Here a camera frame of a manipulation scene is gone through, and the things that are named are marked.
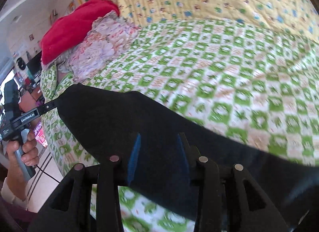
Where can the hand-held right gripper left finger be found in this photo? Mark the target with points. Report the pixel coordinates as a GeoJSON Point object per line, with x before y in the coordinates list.
{"type": "Point", "coordinates": [133, 158]}

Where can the pink floral pillow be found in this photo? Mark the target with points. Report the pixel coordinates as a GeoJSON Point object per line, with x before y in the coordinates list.
{"type": "Point", "coordinates": [97, 47]}

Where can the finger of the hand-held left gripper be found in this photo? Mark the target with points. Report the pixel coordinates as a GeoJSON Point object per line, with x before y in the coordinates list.
{"type": "Point", "coordinates": [47, 106]}

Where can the red pillow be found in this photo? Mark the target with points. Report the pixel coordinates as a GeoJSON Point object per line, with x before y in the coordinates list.
{"type": "Point", "coordinates": [72, 26]}

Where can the person's left hand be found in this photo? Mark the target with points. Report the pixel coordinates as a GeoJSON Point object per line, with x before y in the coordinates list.
{"type": "Point", "coordinates": [22, 151]}

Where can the person's left forearm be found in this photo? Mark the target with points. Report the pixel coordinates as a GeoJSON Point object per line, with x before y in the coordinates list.
{"type": "Point", "coordinates": [12, 189]}

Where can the green checkered bed sheet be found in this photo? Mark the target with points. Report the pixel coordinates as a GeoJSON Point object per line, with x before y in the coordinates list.
{"type": "Point", "coordinates": [199, 77]}

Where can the black pants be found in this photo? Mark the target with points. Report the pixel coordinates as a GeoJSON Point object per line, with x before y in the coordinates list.
{"type": "Point", "coordinates": [159, 132]}

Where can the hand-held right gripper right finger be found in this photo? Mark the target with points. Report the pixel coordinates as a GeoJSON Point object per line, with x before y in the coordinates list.
{"type": "Point", "coordinates": [181, 154]}

